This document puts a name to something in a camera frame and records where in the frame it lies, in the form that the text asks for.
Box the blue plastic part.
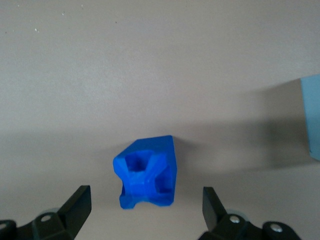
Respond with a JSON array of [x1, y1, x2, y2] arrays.
[[112, 135, 179, 210]]

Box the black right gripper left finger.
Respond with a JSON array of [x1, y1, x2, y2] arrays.
[[0, 184, 92, 240]]

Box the gray square base block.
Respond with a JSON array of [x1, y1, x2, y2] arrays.
[[300, 73, 320, 161]]

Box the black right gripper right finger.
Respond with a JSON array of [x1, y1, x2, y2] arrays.
[[198, 186, 301, 240]]

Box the brown table cover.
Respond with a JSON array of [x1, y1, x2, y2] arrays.
[[0, 0, 320, 240]]

